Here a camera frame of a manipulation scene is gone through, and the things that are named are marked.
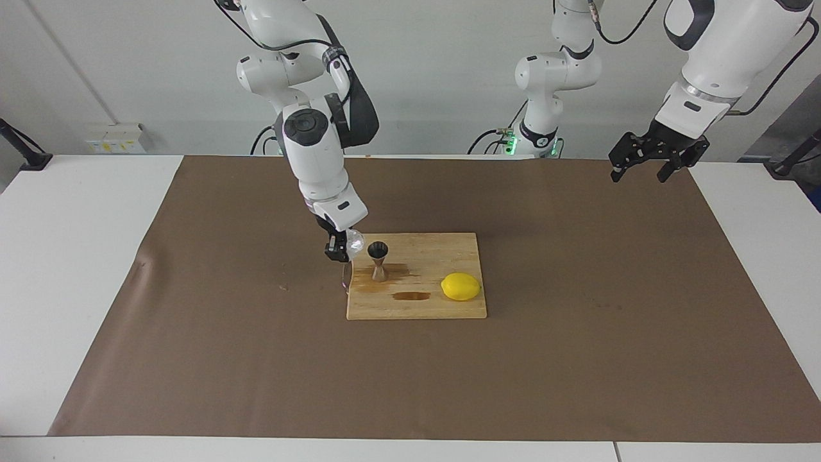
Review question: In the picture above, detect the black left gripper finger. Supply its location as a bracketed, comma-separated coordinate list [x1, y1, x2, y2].
[608, 131, 646, 184]
[654, 146, 697, 184]

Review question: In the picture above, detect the steel double jigger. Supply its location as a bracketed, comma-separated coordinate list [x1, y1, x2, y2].
[367, 241, 390, 283]

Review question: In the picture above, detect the yellow lemon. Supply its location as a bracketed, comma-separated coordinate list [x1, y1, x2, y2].
[441, 272, 482, 302]

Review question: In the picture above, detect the brown paper table mat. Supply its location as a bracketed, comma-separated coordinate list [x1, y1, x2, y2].
[48, 155, 821, 443]

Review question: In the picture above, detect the wooden cutting board, metal handle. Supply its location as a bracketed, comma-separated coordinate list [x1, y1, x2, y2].
[342, 232, 487, 320]

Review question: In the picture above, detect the black base cable bundle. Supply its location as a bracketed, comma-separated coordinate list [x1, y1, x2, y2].
[250, 125, 283, 156]
[467, 96, 528, 155]

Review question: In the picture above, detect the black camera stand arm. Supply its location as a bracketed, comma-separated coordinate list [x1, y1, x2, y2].
[0, 119, 53, 171]
[768, 128, 821, 178]

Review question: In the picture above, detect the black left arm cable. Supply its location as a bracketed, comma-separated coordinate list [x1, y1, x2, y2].
[590, 0, 821, 117]

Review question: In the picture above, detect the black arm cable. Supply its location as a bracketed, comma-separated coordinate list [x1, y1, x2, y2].
[215, 0, 352, 73]
[590, 0, 821, 117]

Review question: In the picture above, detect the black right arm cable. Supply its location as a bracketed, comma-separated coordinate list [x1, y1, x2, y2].
[215, 0, 352, 73]

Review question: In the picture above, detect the white wall outlet box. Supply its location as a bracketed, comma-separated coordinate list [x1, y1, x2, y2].
[85, 122, 147, 155]

